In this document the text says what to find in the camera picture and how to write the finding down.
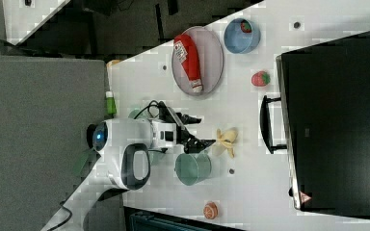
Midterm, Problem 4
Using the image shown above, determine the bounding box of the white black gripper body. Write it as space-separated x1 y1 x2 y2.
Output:
149 101 189 149

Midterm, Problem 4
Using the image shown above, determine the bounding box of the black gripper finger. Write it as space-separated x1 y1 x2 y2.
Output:
176 113 201 127
184 138 216 154

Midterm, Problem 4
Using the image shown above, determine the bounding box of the yellow plush peeled banana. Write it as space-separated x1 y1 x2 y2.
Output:
212 129 238 159

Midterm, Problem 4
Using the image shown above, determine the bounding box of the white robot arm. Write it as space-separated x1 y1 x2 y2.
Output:
40 100 215 231

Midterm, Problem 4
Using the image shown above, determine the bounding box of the black silver toaster oven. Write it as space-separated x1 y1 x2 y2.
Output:
260 31 370 219

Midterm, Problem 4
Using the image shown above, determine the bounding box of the mint green cup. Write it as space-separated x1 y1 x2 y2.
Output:
174 153 212 186

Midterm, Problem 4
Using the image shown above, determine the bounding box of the mint green colander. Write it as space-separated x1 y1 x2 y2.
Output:
128 109 148 118

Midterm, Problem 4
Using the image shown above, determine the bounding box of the green bottle white cap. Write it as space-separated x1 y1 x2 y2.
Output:
105 91 117 116

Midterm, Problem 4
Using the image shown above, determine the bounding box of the orange slice toy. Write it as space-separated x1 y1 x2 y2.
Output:
203 201 218 219

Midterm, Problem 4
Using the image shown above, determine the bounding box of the grey round plate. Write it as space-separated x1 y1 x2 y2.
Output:
172 26 224 96

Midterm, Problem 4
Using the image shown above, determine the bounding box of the red plush ketchup bottle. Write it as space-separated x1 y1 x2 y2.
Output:
173 34 203 93

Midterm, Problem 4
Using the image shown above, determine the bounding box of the red toy strawberry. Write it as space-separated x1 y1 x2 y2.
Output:
251 71 270 87

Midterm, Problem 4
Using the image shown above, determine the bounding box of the blue bowl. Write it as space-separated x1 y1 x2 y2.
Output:
224 18 261 54

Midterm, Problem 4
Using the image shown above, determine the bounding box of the mint green slotted spatula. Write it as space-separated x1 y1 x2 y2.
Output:
72 149 96 176

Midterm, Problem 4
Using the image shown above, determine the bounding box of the red toy fruit in bowl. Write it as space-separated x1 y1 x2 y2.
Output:
240 20 252 34

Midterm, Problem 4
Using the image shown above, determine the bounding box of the grey partition panel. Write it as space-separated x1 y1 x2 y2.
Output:
0 56 105 231

